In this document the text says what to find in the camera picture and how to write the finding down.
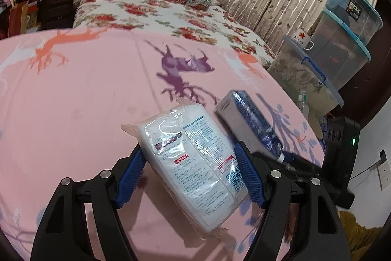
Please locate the dark blue carton box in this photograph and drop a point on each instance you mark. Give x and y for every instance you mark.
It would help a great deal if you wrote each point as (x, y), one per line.
(238, 123)

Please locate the small clear bottle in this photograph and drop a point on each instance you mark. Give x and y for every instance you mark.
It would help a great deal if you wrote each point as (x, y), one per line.
(303, 105)

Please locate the white mug red star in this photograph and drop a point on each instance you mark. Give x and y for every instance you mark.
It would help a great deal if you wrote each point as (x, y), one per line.
(301, 37)

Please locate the white plastic-wrapped packet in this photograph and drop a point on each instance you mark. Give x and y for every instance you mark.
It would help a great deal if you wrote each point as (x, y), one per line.
(195, 163)

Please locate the clear storage box blue lid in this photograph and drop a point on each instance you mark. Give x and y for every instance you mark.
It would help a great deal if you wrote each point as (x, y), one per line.
(339, 56)
(362, 19)

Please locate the floral bedsheet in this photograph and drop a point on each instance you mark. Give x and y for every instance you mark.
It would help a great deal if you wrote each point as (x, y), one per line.
(171, 16)

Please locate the mustard yellow cloth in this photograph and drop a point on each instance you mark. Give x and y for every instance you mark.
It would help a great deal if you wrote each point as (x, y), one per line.
(357, 230)

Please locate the pink printed blanket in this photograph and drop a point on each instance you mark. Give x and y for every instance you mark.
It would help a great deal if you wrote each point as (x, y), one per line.
(91, 96)

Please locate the dark wooden nightstand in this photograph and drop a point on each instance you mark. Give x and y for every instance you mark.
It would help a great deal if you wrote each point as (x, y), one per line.
(55, 10)

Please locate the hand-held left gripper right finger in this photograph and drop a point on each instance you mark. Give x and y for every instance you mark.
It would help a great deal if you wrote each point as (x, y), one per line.
(250, 175)

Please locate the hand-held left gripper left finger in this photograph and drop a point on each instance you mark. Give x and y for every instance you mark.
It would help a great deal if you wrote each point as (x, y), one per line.
(131, 175)

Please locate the white wall socket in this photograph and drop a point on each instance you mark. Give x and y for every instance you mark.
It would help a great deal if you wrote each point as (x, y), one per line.
(385, 177)

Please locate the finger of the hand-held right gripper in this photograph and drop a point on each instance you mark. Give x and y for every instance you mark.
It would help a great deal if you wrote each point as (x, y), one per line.
(302, 161)

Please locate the clear storage box white lid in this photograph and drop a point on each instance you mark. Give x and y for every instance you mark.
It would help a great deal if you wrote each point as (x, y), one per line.
(296, 71)

